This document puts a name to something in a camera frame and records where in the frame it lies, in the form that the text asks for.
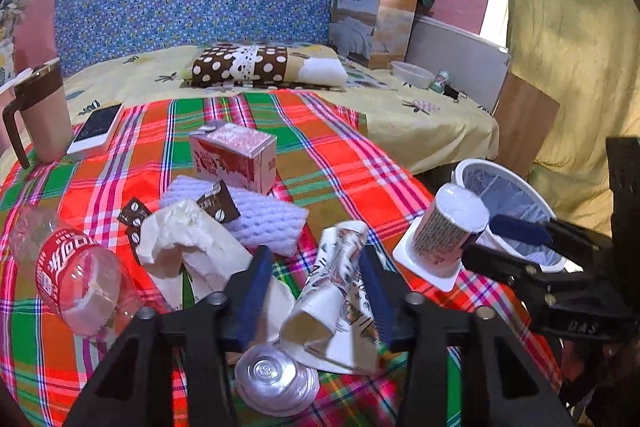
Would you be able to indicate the crushed printed paper cup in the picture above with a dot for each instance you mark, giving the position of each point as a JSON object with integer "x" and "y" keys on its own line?
{"x": 330, "y": 307}

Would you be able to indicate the black clip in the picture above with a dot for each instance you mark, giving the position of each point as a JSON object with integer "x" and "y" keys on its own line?
{"x": 452, "y": 93}

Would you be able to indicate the white plastic object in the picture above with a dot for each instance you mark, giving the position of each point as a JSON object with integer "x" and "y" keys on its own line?
{"x": 6, "y": 88}

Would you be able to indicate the clear plastic bowl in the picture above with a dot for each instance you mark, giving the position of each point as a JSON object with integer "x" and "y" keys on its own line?
{"x": 410, "y": 74}

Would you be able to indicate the white cabinet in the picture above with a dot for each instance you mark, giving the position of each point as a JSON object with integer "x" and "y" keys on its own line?
{"x": 450, "y": 52}

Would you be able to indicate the brown polka dot pillow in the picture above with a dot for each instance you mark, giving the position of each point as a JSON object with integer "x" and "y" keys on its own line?
{"x": 225, "y": 64}

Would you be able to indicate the red and white carton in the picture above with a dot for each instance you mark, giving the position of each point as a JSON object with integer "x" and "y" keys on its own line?
{"x": 235, "y": 162}

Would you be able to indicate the yellow printed bed sheet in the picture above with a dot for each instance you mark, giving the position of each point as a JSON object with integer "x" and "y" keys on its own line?
{"x": 150, "y": 72}

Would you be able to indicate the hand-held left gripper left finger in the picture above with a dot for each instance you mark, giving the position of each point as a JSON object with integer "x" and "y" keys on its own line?
{"x": 254, "y": 294}

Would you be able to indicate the small green bottle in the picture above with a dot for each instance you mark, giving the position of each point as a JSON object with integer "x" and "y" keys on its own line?
{"x": 440, "y": 82}

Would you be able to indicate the floral cloth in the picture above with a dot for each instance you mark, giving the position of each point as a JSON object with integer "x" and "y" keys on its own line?
{"x": 10, "y": 22}

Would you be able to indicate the white fluffy cloth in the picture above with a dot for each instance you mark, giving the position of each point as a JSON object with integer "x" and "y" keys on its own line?
{"x": 325, "y": 71}

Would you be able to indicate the clear plastic lid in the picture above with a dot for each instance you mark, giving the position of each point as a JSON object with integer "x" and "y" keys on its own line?
{"x": 275, "y": 377}

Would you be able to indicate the brown coffee sachet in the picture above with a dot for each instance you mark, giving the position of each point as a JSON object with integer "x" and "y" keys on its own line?
{"x": 134, "y": 212}
{"x": 220, "y": 204}

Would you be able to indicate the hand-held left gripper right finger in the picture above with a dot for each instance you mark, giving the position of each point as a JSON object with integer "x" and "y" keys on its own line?
{"x": 376, "y": 294}

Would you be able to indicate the red green plaid blanket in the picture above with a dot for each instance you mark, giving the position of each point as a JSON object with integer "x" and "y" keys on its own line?
{"x": 325, "y": 147}

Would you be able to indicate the white tissue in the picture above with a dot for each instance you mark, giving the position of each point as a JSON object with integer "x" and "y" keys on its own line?
{"x": 175, "y": 232}

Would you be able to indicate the white foam net sleeve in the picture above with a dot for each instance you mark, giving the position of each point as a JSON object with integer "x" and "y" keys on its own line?
{"x": 270, "y": 217}

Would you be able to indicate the wooden board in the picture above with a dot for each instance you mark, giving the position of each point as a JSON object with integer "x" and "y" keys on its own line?
{"x": 525, "y": 122}

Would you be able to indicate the yellow curtain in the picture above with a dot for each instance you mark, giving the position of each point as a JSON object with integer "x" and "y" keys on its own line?
{"x": 565, "y": 32}

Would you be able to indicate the clear bottle with red label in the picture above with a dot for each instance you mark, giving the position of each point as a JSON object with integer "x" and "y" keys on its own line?
{"x": 75, "y": 277}

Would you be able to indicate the white yogurt cup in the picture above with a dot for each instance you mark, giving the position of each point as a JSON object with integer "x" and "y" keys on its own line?
{"x": 445, "y": 227}

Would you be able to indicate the printed quilt box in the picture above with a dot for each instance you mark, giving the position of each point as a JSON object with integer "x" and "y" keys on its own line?
{"x": 360, "y": 22}

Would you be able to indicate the white smartphone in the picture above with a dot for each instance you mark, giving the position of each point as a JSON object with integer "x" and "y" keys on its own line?
{"x": 95, "y": 127}

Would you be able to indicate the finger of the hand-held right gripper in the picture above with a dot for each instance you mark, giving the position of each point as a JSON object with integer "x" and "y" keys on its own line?
{"x": 520, "y": 229}
{"x": 500, "y": 264}

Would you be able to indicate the white trash bin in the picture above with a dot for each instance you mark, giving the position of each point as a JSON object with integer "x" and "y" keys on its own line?
{"x": 470, "y": 172}

